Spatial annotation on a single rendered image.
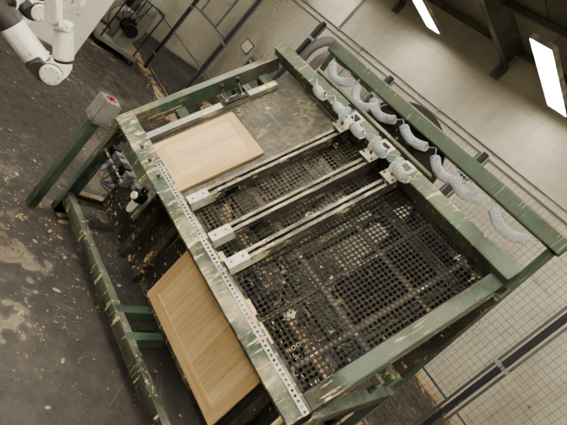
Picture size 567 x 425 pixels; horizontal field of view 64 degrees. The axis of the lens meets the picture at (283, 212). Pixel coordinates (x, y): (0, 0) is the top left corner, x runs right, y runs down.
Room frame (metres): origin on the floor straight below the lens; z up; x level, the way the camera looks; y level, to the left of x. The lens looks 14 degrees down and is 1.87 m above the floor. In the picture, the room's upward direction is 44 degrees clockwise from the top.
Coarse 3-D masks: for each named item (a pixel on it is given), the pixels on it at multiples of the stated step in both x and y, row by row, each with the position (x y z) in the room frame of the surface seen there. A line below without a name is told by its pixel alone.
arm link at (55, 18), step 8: (48, 0) 1.46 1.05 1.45; (56, 0) 1.46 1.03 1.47; (48, 8) 1.47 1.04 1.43; (56, 8) 1.46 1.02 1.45; (48, 16) 1.48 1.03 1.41; (56, 16) 1.47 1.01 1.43; (56, 24) 1.49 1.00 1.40; (64, 24) 1.51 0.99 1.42; (72, 24) 1.55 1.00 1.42; (64, 32) 1.53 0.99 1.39; (72, 32) 1.55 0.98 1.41
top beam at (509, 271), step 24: (288, 48) 3.40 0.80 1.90; (312, 72) 3.23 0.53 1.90; (312, 96) 3.19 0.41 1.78; (336, 96) 3.07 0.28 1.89; (336, 120) 3.04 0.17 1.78; (360, 144) 2.89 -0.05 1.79; (384, 168) 2.77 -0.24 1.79; (408, 168) 2.68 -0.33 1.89; (408, 192) 2.65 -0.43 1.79; (432, 192) 2.57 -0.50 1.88; (432, 216) 2.54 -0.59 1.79; (456, 216) 2.47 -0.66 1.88; (456, 240) 2.44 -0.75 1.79; (480, 240) 2.37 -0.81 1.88; (480, 264) 2.35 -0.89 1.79; (504, 264) 2.29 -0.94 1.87
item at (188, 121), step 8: (256, 88) 3.16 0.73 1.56; (272, 88) 3.19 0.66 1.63; (248, 96) 3.09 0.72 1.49; (256, 96) 3.14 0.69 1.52; (232, 104) 3.04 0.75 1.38; (240, 104) 3.09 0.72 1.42; (200, 112) 2.94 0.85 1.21; (208, 112) 2.95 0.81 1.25; (216, 112) 2.99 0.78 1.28; (184, 120) 2.88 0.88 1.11; (192, 120) 2.89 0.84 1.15; (200, 120) 2.93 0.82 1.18; (160, 128) 2.81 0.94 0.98; (168, 128) 2.81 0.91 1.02; (176, 128) 2.84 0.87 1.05; (152, 136) 2.75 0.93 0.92; (160, 136) 2.79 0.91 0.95
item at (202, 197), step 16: (336, 128) 2.86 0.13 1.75; (304, 144) 2.77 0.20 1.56; (320, 144) 2.81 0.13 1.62; (272, 160) 2.67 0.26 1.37; (288, 160) 2.70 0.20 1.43; (240, 176) 2.57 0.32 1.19; (256, 176) 2.60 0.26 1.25; (208, 192) 2.44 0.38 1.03; (224, 192) 2.50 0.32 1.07; (192, 208) 2.41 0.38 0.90
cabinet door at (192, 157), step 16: (192, 128) 2.86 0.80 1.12; (208, 128) 2.88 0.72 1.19; (224, 128) 2.89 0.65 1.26; (240, 128) 2.90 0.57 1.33; (160, 144) 2.74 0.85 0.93; (176, 144) 2.75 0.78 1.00; (192, 144) 2.77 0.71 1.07; (208, 144) 2.78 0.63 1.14; (224, 144) 2.79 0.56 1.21; (240, 144) 2.80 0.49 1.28; (256, 144) 2.81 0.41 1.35; (176, 160) 2.66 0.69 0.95; (192, 160) 2.67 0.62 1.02; (208, 160) 2.68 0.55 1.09; (224, 160) 2.70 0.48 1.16; (240, 160) 2.70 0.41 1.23; (176, 176) 2.57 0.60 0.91; (192, 176) 2.58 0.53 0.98; (208, 176) 2.59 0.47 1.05
